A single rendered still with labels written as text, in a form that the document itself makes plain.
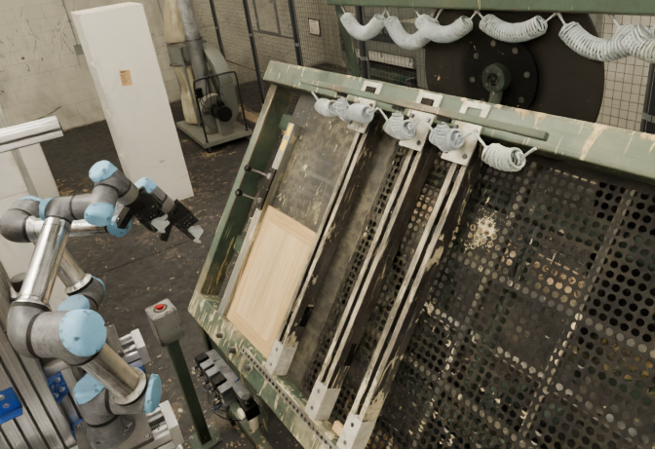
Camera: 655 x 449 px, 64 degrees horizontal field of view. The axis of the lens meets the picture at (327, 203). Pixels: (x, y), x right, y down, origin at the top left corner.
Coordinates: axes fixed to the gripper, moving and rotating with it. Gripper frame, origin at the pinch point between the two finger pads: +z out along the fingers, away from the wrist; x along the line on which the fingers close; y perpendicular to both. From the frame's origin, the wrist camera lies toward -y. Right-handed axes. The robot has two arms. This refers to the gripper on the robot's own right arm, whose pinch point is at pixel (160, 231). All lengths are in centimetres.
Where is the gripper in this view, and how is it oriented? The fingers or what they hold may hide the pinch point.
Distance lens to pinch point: 194.8
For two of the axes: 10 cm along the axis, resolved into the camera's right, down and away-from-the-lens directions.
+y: 8.6, -5.1, -0.2
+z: 3.4, 5.4, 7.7
